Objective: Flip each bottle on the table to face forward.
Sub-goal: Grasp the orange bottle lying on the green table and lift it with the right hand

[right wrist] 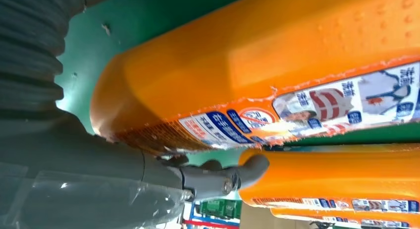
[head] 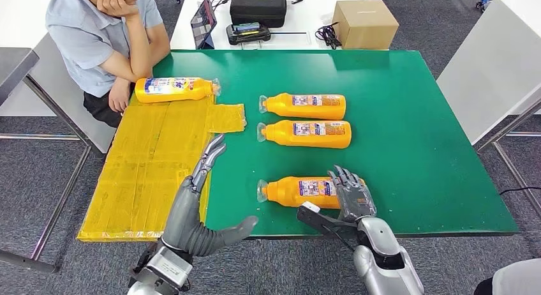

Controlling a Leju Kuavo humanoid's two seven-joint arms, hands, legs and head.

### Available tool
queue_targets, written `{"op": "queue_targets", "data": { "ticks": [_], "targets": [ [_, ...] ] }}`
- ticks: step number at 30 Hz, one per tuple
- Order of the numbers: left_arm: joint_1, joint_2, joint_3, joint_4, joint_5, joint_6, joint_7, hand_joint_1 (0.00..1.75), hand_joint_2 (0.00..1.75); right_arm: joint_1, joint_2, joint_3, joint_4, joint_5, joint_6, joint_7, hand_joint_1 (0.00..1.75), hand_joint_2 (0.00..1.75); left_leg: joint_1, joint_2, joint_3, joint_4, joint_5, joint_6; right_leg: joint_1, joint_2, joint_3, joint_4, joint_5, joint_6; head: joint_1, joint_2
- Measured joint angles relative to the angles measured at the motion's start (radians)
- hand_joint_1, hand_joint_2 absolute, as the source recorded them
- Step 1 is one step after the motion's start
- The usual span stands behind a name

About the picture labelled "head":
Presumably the person's right hand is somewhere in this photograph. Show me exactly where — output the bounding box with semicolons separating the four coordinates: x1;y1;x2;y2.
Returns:
96;0;140;20

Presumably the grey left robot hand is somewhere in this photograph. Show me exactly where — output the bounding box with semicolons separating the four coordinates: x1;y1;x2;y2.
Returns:
161;133;260;258

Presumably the person's left hand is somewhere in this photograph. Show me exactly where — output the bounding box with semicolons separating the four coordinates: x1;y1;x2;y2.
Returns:
107;77;136;114

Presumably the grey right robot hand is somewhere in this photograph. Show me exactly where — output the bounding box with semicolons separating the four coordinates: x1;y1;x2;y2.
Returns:
327;165;378;223

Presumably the orange detergent bottle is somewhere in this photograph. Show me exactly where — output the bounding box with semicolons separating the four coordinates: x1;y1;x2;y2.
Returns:
134;76;222;104
256;119;353;149
258;93;348;121
256;176;366;210

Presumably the seated person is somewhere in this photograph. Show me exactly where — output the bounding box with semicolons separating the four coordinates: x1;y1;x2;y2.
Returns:
45;0;171;129

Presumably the yellow taped cardboard mat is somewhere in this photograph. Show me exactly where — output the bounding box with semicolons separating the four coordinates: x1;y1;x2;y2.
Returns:
77;94;248;243

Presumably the black tablet on stand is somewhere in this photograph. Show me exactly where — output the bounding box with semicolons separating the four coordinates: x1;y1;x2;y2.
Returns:
190;0;218;50

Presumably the black handheld controller with screen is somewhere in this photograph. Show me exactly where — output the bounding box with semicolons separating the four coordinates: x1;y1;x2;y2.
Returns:
225;22;272;46

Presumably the black zipped carry case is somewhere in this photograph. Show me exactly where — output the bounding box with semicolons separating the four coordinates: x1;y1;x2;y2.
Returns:
229;0;288;29

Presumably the brown cardboard box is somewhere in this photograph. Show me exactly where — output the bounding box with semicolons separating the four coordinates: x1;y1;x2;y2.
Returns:
332;0;400;50

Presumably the standing person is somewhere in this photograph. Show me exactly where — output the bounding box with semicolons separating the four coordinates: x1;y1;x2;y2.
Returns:
473;259;541;295

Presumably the white table with equipment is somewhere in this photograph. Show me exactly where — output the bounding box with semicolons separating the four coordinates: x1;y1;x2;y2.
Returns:
168;0;366;52

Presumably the white table with metal legs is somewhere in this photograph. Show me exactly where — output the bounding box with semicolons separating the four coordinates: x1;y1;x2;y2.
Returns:
436;0;541;220

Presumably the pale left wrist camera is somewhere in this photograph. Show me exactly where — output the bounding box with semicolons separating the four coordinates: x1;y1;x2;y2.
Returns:
134;244;194;292

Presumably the grey desk with metal frame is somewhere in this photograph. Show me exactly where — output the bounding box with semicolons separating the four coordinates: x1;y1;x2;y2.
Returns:
0;47;93;273

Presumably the black floor cable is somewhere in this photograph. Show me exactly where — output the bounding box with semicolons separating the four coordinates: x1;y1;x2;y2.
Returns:
498;185;541;197

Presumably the black coiled cable bundle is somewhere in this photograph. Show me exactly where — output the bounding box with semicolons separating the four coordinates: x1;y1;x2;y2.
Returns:
314;22;343;50

